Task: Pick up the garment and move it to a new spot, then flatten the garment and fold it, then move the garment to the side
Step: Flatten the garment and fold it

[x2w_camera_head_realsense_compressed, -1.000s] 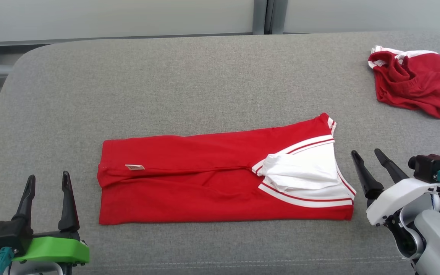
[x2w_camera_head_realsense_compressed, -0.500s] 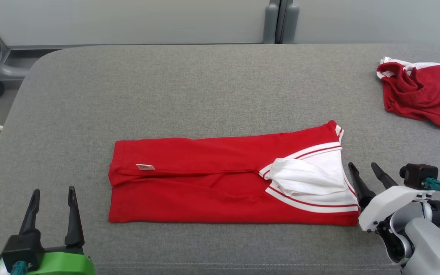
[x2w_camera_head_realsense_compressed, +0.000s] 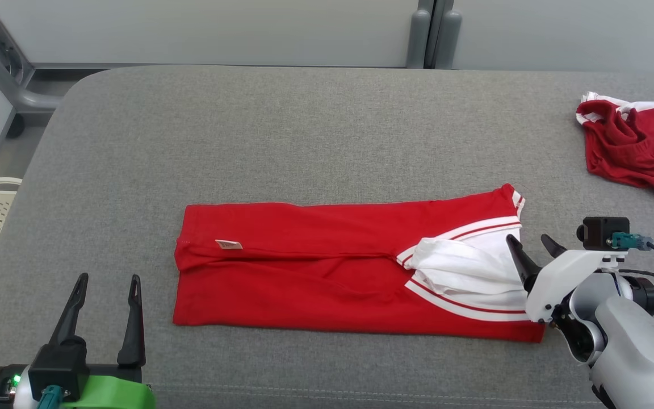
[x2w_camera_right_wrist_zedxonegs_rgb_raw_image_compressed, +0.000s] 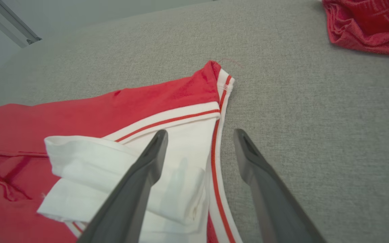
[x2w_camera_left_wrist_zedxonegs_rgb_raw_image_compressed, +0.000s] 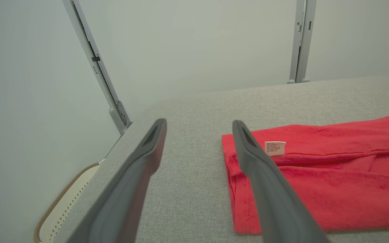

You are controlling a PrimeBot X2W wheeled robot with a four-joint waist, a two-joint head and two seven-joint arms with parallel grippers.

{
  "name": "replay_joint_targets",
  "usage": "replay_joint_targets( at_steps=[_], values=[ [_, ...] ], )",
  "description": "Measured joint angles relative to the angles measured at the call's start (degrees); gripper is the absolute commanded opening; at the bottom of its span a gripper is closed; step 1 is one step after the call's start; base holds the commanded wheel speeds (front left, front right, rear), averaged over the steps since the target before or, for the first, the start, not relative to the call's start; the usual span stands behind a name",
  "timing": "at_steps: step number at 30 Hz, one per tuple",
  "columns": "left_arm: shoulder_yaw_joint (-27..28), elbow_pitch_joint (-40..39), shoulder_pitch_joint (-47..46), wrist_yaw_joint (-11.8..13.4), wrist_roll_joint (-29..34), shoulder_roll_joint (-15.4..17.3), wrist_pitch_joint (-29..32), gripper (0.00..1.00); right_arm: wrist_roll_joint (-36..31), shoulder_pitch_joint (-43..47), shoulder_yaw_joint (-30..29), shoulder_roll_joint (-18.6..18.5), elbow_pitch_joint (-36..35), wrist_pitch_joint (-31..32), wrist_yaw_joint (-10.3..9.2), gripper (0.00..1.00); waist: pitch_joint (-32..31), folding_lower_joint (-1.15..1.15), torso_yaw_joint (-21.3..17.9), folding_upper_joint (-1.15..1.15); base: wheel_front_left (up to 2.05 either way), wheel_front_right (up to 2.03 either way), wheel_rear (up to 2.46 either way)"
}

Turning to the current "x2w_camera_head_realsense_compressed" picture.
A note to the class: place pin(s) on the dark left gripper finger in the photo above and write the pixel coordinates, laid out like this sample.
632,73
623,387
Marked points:
71,318
133,341

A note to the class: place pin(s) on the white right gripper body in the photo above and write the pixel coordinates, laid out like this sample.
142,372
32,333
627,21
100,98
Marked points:
554,284

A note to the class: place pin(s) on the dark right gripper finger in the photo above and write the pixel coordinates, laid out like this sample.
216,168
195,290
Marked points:
524,267
554,247

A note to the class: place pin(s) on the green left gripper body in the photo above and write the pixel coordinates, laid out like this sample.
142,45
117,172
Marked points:
117,392

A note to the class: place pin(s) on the red shorts white stripe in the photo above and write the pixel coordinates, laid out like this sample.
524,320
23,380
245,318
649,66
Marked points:
645,153

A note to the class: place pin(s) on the red shirt white sleeves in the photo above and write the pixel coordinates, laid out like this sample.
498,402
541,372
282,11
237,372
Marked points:
304,267

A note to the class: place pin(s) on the black caster wheel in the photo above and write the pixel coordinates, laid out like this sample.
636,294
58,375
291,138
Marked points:
16,126

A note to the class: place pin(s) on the grey fabric sofa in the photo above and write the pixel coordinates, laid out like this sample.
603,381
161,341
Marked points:
304,142

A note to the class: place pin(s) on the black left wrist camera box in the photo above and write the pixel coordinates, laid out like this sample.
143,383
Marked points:
57,366

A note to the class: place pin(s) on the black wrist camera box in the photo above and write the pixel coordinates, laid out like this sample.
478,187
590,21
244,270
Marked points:
57,366
605,233

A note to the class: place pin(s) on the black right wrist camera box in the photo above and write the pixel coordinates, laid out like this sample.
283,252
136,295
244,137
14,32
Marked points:
605,233

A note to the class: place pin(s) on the grey double partition post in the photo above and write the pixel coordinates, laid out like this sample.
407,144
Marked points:
418,40

